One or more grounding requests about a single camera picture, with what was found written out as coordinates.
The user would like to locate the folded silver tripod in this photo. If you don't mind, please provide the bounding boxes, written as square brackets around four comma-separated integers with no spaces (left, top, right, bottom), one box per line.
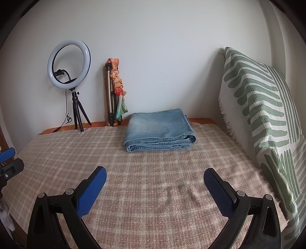
[103,62,122,126]

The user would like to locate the black ring light cable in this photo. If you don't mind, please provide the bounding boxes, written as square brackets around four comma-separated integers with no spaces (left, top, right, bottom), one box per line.
[38,90,72,136]

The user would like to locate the beige checked blanket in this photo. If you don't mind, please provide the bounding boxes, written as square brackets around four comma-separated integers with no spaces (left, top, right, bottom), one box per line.
[5,121,290,249]

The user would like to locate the white ring light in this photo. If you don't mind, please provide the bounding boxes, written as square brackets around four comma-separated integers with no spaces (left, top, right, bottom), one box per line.
[47,39,92,91]

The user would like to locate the small black tripod stand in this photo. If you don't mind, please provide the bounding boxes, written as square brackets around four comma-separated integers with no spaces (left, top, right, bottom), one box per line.
[69,88,92,133]

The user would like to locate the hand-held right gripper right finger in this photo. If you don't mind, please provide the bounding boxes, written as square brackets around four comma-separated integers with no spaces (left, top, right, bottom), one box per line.
[203,168,281,249]

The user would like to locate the green and white striped pillow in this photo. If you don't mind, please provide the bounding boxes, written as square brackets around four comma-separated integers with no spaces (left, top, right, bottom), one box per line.
[218,47,306,249]

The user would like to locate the light blue denim pants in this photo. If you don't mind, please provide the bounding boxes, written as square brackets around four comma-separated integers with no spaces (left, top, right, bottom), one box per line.
[124,108,197,152]

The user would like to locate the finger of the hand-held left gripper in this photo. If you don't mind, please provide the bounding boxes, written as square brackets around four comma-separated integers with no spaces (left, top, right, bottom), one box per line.
[0,148,16,164]

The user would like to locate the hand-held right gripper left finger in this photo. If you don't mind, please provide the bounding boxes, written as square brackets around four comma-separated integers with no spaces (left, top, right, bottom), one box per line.
[27,166,107,249]

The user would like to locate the folded tripod with colourful scarf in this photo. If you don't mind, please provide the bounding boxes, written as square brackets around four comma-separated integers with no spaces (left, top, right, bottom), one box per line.
[106,57,128,120]

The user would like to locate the white knit cloth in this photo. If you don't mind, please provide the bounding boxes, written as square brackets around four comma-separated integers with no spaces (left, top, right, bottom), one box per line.
[0,199,15,238]

